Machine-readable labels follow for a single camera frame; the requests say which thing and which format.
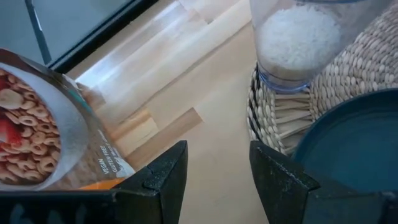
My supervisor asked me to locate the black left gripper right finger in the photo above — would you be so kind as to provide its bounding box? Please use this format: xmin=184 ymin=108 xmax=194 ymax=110
xmin=249 ymin=140 xmax=398 ymax=224

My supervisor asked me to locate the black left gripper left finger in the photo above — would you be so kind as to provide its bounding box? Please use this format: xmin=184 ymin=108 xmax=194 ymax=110
xmin=0 ymin=139 xmax=189 ymax=224

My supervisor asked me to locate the dark teal plate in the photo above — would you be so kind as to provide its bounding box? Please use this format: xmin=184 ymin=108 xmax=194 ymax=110
xmin=292 ymin=88 xmax=398 ymax=194

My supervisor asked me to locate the cereal box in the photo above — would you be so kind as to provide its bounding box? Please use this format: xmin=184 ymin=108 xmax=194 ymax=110
xmin=0 ymin=48 xmax=136 ymax=191

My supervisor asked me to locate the clear glass with white filling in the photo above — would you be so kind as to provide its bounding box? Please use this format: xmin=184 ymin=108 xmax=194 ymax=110
xmin=249 ymin=0 xmax=392 ymax=94

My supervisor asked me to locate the black metal table frame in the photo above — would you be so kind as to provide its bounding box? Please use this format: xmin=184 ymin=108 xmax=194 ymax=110
xmin=48 ymin=0 xmax=159 ymax=74

